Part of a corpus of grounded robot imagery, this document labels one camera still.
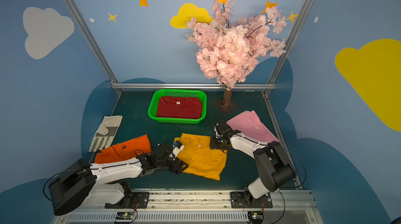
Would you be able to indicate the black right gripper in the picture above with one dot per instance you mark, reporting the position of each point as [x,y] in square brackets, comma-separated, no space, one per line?
[217,139]

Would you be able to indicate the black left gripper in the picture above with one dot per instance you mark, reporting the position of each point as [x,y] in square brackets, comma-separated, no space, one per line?
[175,164]

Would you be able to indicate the yellow t-shirt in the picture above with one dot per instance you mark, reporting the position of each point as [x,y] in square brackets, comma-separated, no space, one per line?
[201,159]

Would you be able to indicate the pink t-shirt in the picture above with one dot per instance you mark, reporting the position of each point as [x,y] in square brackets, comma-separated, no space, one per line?
[249,123]

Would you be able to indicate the orange t-shirt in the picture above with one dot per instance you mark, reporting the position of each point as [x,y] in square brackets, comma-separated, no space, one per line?
[124,151]

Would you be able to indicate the dark red t-shirt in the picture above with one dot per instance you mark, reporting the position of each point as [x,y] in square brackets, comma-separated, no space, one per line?
[180,107]

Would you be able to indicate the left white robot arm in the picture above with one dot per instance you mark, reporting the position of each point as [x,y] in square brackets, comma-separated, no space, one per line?
[86,183]

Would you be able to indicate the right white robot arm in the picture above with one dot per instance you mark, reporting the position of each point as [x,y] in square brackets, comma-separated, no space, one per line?
[272,161]

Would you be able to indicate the green plastic basket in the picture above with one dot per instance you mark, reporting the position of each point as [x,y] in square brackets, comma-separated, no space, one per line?
[153,107]

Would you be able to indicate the left green circuit board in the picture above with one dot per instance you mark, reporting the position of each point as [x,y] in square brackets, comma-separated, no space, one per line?
[124,216]

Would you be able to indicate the green circuit board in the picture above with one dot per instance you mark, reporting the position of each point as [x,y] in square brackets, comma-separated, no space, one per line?
[255,218]
[124,216]

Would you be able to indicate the grey white work glove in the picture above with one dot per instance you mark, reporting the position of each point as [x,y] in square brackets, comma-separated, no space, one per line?
[105,134]

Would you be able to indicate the right green circuit board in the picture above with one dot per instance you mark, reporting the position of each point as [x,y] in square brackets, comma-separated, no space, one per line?
[255,218]

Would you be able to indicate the pink artificial blossom tree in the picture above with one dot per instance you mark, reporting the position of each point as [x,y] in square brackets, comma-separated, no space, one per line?
[229,52]

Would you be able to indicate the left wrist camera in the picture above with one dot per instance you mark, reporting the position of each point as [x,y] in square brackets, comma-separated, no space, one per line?
[177,147]

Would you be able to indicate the aluminium front rail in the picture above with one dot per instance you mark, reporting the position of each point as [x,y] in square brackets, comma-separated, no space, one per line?
[202,206]

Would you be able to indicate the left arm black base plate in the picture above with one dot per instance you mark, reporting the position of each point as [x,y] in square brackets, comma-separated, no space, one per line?
[132,200]

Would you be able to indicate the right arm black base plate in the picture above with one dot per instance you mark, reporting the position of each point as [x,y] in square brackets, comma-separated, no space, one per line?
[242,199]

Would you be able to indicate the aluminium rear frame bar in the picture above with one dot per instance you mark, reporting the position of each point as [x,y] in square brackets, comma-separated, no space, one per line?
[189,86]

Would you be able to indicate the left aluminium frame post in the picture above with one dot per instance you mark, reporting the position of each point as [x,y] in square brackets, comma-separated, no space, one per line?
[83,25]

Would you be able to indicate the aluminium frame post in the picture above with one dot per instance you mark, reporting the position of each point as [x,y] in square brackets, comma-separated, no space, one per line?
[83,25]
[303,13]

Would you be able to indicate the right aluminium frame post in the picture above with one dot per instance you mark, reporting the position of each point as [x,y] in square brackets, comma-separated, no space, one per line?
[303,13]

